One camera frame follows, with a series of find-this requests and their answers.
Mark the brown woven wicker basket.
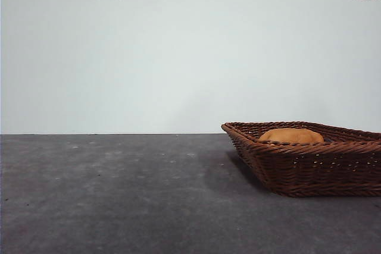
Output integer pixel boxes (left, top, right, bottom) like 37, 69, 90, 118
220, 121, 381, 198

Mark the brown potato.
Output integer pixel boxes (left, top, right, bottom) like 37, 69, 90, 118
258, 127, 325, 144

